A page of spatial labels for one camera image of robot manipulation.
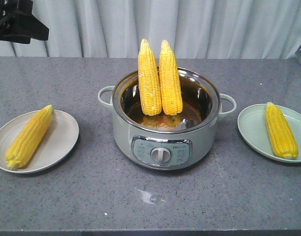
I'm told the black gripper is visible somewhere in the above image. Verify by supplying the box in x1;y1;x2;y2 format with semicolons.
0;0;49;44

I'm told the corn cob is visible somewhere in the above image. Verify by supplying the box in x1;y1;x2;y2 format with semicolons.
159;40;183;116
5;105;54;170
265;102;299;159
138;38;162;116

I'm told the beige plate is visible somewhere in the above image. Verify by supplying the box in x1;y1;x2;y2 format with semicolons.
0;110;79;174

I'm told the white curtain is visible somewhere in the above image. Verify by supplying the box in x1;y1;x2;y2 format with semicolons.
0;0;301;59

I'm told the green electric cooking pot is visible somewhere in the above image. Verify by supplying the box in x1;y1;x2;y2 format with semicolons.
98;68;236;171

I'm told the green plate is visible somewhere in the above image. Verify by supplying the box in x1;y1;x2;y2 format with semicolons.
237;104;301;164

